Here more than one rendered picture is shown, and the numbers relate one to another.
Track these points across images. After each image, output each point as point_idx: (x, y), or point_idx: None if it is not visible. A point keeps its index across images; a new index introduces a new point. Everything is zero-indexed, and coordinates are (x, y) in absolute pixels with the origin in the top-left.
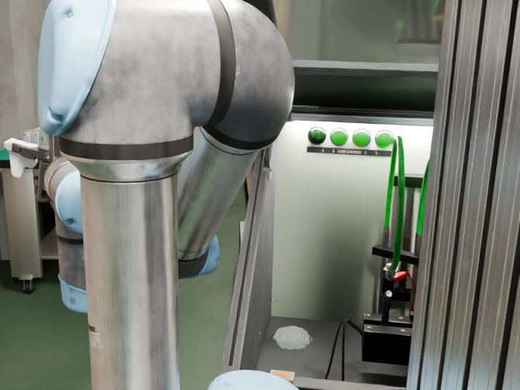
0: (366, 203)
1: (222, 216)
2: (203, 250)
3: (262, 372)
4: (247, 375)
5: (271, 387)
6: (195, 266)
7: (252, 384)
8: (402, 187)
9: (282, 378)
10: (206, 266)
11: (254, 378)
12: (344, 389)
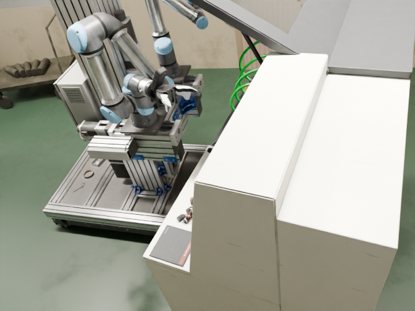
0: None
1: (178, 12)
2: (189, 20)
3: (168, 42)
4: (168, 41)
5: (163, 43)
6: (195, 24)
7: (165, 41)
8: (245, 49)
9: (244, 88)
10: (196, 26)
11: (167, 41)
12: (238, 101)
